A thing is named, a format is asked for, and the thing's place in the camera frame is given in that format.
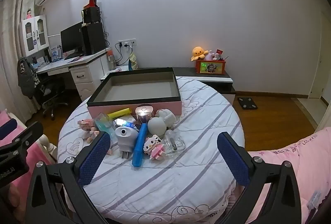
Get white plug-in night light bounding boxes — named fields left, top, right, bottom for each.
left=114, top=126, right=141, bottom=158

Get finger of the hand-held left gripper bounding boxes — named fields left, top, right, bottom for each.
left=0, top=118, right=18, bottom=141
left=0, top=121, right=44, bottom=156

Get teal clear cup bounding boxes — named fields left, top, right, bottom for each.
left=94, top=113, right=117, bottom=142

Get rose gold jar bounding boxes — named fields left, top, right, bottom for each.
left=135, top=106, right=155, bottom=125

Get white wall socket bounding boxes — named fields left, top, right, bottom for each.
left=118, top=38, right=136, bottom=48

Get black power cable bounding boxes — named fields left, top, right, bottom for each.
left=114, top=43, right=130, bottom=64

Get dark low cabinet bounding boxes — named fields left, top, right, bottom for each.
left=173, top=67, right=236, bottom=105

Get beige curtain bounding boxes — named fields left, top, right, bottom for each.
left=0, top=0, right=39, bottom=121

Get orange octopus plush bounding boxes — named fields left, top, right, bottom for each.
left=191, top=47, right=209, bottom=62

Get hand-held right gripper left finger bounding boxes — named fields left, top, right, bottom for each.
left=25, top=131, right=112, bottom=224

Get white figurine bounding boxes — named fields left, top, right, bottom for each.
left=155, top=108, right=177, bottom=127

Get pale grey ball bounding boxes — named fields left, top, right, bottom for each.
left=147, top=117, right=166, bottom=136

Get pink embroidered blanket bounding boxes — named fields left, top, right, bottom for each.
left=230, top=127, right=331, bottom=224

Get clear glass bottle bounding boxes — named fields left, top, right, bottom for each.
left=163, top=129, right=186, bottom=154

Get white bed post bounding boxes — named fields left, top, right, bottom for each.
left=39, top=135, right=58, bottom=162

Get bottle with orange cap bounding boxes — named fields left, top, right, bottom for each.
left=108, top=50, right=116, bottom=70

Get white glass-door cabinet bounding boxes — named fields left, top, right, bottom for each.
left=19, top=15, right=50, bottom=57

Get snack bag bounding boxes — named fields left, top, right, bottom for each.
left=128, top=53, right=139, bottom=70

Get white desk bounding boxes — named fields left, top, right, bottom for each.
left=34, top=48, right=114, bottom=103

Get black bathroom scale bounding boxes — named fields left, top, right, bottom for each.
left=237, top=97, right=258, bottom=110

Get black office chair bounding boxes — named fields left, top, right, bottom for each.
left=34, top=76, right=69, bottom=121

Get black computer tower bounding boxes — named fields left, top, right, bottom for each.
left=81, top=23, right=107, bottom=56

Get yellow tube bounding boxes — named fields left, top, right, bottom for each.
left=107, top=107, right=133, bottom=119

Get blue tube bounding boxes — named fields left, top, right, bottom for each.
left=132, top=123, right=148, bottom=168

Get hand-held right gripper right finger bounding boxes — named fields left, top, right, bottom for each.
left=217, top=131, right=303, bottom=224

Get white door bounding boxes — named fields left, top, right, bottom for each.
left=308, top=10, right=327, bottom=99

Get black computer monitor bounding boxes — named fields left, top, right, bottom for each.
left=60, top=22, right=84, bottom=57

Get black white jacket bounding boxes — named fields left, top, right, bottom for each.
left=18, top=57, right=42, bottom=98

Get pink patterned bundle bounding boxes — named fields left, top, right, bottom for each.
left=78, top=119, right=100, bottom=144
left=143, top=135, right=166, bottom=161

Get blue white boxes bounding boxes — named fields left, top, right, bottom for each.
left=50, top=45, right=62, bottom=62

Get red storage box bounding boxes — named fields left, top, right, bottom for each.
left=196, top=59, right=226, bottom=75

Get blue silver carton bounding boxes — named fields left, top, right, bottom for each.
left=114, top=118, right=142, bottom=132

